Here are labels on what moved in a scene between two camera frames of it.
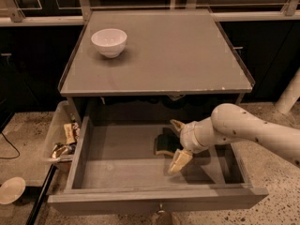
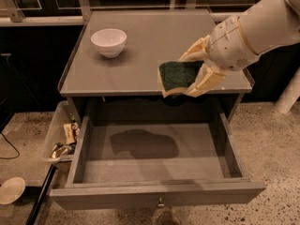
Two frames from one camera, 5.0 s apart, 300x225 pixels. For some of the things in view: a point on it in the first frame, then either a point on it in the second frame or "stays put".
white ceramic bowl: (110, 41) stays put
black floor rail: (33, 216) stays put
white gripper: (187, 138) to (230, 46)
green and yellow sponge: (167, 142) to (177, 74)
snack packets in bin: (72, 133) stays put
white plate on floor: (11, 189) stays put
